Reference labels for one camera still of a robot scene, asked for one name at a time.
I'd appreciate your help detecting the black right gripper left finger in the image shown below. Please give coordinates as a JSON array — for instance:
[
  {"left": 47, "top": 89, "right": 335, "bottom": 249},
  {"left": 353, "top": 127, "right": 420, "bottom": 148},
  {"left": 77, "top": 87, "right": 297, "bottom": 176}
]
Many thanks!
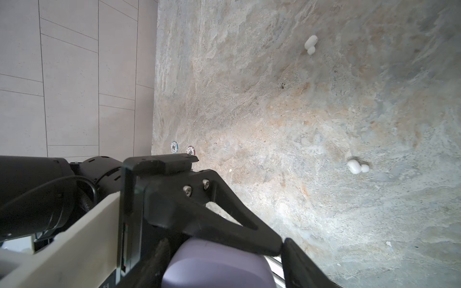
[{"left": 134, "top": 239, "right": 170, "bottom": 288}]

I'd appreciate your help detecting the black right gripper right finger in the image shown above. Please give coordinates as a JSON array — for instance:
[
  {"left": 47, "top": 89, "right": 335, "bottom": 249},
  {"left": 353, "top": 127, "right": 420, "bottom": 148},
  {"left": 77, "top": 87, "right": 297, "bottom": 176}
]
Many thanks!
[{"left": 281, "top": 238, "right": 340, "bottom": 288}]

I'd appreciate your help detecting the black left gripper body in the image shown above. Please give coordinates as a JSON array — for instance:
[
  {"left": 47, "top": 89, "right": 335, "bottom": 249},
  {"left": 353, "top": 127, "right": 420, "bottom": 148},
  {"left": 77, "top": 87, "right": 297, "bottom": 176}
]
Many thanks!
[{"left": 116, "top": 154, "right": 199, "bottom": 288}]

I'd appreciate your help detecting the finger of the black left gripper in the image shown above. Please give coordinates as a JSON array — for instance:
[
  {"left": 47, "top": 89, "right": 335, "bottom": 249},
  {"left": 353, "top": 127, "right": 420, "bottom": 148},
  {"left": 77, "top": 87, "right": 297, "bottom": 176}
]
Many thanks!
[{"left": 144, "top": 170, "right": 282, "bottom": 256}]

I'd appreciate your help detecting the purple earbud charging case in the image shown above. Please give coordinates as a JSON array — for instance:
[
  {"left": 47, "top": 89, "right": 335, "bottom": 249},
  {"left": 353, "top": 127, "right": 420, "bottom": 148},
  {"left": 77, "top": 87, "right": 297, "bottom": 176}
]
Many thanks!
[{"left": 161, "top": 238, "right": 276, "bottom": 288}]

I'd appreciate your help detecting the white earbud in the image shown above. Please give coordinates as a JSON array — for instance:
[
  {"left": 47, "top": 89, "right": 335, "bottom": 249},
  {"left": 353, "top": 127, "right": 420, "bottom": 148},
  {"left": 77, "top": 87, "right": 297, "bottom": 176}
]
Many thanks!
[
  {"left": 347, "top": 159, "right": 370, "bottom": 175},
  {"left": 304, "top": 35, "right": 318, "bottom": 55}
]

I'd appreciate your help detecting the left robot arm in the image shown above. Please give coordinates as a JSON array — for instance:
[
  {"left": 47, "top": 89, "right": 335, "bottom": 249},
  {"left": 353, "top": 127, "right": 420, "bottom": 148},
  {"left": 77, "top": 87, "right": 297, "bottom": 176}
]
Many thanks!
[{"left": 1, "top": 154, "right": 282, "bottom": 288}]

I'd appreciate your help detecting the round patterned token right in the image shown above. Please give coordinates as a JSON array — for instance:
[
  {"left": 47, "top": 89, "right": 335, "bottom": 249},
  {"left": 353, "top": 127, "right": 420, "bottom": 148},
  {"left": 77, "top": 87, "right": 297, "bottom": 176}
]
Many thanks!
[{"left": 186, "top": 146, "right": 196, "bottom": 156}]

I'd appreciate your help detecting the round patterned token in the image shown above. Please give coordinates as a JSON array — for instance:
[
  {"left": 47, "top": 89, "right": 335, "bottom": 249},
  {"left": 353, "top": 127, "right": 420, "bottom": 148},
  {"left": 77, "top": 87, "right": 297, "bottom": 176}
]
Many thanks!
[
  {"left": 186, "top": 146, "right": 196, "bottom": 156},
  {"left": 170, "top": 141, "right": 179, "bottom": 154}
]

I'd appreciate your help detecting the round patterned token left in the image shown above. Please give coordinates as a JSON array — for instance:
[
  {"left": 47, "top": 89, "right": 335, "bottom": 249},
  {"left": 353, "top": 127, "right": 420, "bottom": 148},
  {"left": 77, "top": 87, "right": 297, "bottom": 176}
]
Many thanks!
[{"left": 170, "top": 141, "right": 179, "bottom": 154}]

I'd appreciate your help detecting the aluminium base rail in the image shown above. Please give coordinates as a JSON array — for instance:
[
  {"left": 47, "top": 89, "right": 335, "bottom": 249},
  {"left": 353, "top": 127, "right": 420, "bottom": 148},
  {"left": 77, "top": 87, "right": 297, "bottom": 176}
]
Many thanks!
[{"left": 265, "top": 256, "right": 286, "bottom": 288}]

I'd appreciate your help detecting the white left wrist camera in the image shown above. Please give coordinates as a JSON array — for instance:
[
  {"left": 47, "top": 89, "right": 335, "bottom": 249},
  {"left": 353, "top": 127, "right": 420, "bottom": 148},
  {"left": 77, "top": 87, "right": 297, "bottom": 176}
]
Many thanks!
[{"left": 1, "top": 193, "right": 120, "bottom": 288}]

